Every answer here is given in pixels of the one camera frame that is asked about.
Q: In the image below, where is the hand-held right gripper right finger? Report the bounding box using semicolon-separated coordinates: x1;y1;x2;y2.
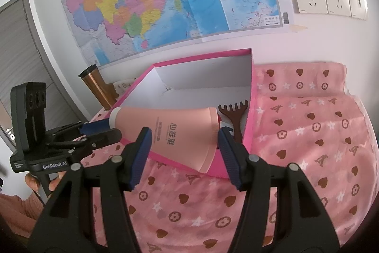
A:
217;128;342;253

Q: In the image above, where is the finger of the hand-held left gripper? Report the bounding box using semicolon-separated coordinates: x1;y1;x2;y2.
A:
55;119;112;138
68;128;123;157

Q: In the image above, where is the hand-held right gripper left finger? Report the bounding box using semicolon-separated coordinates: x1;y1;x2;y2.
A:
28;127;153;253

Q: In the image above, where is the brown comb-shaped back scratcher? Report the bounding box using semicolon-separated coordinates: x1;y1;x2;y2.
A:
218;100;249;143

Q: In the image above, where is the large pink tube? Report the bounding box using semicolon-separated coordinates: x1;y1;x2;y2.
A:
109;106;220;174

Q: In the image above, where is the pink cardboard box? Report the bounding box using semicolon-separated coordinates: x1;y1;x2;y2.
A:
89;48;255;179

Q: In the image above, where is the person's left hand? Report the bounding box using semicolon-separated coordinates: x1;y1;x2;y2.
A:
25;171;68;201

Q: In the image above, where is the bronze thermos flask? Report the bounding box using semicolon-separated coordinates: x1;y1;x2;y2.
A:
78;64;116;110

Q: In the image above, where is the white patterned cloth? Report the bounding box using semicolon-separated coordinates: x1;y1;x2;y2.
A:
114;79;137;97

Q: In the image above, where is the grey door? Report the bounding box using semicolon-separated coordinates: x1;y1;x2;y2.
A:
0;0;89;153

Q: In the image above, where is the pink printed blanket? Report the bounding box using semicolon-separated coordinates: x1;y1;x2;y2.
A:
80;62;374;253

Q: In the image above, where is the white wall switch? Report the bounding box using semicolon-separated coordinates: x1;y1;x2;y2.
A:
346;0;368;20

